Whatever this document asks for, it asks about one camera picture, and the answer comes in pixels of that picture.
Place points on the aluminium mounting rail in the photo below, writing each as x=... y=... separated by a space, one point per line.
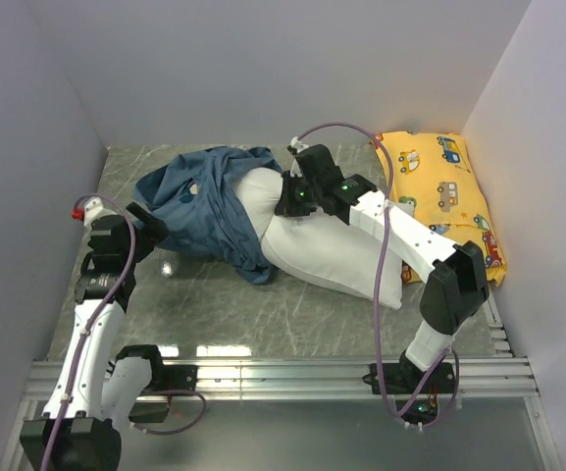
x=321 y=414

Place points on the blue cartoon print pillowcase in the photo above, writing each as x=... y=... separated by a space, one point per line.
x=194 y=196

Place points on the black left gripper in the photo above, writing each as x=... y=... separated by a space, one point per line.
x=153 y=226

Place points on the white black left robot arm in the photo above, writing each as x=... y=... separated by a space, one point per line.
x=80 y=425

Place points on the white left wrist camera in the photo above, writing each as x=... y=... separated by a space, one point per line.
x=91 y=210

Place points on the white pillow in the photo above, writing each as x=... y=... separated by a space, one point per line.
x=319 y=249

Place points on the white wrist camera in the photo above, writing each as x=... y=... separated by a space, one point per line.
x=296 y=146
x=91 y=210

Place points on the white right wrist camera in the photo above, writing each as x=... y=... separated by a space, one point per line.
x=296 y=146

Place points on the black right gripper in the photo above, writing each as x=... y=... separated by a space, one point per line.
x=287 y=206

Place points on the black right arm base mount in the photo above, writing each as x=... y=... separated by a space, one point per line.
x=435 y=398

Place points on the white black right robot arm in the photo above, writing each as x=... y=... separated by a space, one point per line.
x=454 y=274

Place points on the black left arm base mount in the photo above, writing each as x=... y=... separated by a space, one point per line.
x=153 y=407

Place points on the yellow car print pillow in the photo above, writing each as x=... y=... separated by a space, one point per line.
x=432 y=173

